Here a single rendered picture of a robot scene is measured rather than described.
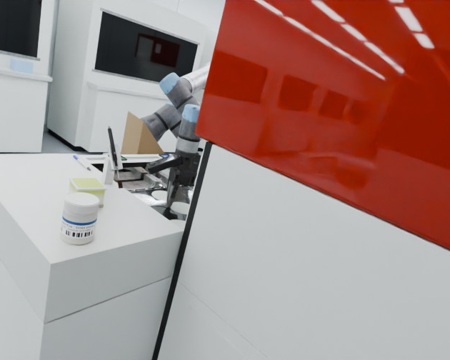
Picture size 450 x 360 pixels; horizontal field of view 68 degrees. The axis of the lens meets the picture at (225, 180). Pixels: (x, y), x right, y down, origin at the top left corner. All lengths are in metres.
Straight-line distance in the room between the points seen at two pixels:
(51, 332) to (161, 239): 0.30
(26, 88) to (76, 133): 0.89
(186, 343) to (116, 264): 0.33
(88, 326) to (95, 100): 3.62
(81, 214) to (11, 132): 3.31
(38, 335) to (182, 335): 0.37
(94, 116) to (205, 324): 3.64
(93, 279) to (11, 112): 3.29
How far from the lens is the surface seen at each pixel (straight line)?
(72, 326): 0.88
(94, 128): 4.38
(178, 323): 1.03
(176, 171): 1.13
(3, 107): 3.96
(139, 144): 1.72
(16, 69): 3.93
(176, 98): 1.19
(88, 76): 4.45
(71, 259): 0.75
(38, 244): 0.79
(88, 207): 0.75
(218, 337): 0.93
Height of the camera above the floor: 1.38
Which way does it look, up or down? 17 degrees down
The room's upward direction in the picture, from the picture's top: 15 degrees clockwise
